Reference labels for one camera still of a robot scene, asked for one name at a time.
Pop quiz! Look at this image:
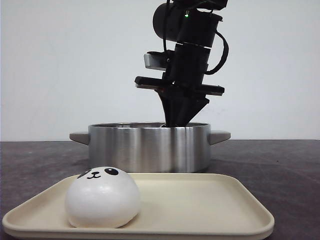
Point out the panda bun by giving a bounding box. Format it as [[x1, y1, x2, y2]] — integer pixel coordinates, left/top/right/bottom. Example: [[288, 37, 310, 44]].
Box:
[[65, 166, 141, 228]]

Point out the beige plastic tray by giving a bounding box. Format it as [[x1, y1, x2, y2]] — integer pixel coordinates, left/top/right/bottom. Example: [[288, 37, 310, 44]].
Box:
[[2, 173, 275, 240]]

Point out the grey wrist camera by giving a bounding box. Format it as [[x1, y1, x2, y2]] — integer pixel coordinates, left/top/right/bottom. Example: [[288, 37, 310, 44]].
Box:
[[143, 50, 174, 71]]

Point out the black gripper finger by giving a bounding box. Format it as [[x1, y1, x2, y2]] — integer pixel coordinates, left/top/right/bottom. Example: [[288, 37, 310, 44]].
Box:
[[174, 95, 209, 126], [156, 87, 184, 127]]

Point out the black cable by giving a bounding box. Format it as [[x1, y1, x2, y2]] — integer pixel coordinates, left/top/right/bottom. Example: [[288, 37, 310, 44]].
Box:
[[203, 31, 230, 76]]

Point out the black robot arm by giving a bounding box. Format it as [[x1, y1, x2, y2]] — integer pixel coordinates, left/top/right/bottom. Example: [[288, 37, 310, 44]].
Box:
[[135, 0, 229, 128]]

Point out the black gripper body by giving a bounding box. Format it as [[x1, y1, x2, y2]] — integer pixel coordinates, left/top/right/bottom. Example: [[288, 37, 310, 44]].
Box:
[[135, 43, 224, 96]]

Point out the stainless steel pot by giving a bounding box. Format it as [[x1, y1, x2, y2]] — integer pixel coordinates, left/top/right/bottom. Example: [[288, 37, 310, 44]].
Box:
[[69, 122, 231, 173]]

